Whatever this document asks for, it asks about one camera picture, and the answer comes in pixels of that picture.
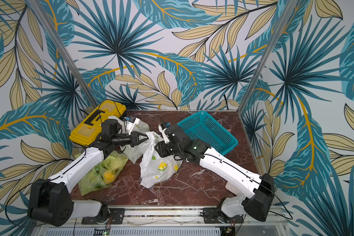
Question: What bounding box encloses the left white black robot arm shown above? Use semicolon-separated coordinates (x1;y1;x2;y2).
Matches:
27;117;148;227

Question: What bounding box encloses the right metal frame pole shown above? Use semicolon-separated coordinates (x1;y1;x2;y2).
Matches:
237;1;298;115

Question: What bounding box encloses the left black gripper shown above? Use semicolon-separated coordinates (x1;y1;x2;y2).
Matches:
112;130;150;147

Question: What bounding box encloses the plain white plastic bag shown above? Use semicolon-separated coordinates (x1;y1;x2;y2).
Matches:
109;116;150;163

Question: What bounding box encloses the green plastic bag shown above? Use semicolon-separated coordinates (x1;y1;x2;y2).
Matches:
78;151;128;196

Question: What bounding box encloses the left metal frame pole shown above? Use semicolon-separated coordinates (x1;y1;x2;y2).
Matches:
28;0;98;107

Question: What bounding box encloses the white lemon print bag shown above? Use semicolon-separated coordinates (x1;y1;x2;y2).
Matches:
139;131;182;188

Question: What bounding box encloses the metal frame pole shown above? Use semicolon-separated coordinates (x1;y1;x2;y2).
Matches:
28;0;98;107
237;1;298;115

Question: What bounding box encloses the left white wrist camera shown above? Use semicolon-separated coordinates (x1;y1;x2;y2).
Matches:
124;117;140;134

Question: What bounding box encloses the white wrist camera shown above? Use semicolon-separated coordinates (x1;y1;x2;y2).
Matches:
158;124;170;144
124;117;140;134

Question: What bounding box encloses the teal plastic basket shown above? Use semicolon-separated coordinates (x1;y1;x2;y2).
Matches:
177;111;238;155

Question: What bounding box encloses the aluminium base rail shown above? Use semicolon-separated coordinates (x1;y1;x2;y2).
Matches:
32;206;293;236

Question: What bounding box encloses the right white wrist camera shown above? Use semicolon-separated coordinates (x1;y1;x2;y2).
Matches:
158;124;170;144

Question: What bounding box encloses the yellow pear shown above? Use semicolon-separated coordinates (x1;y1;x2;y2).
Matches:
103;171;116;184

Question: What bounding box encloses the yellow black toolbox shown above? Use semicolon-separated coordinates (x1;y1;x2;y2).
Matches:
69;100;127;147

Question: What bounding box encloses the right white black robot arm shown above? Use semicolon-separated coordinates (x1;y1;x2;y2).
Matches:
155;123;275;223

